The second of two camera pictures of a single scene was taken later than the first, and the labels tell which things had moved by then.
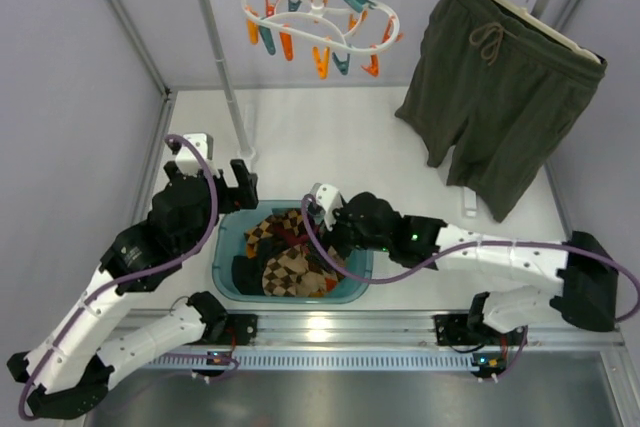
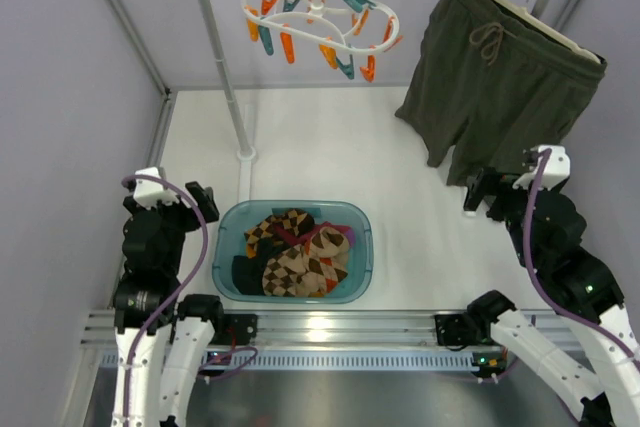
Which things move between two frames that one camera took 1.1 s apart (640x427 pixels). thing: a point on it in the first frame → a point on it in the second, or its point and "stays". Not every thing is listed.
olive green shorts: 495,93 stays
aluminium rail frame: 365,340 stays
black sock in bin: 247,274 stays
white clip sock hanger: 332,22 stays
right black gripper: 337,226 → 493,189
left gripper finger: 248,196 → 205,200
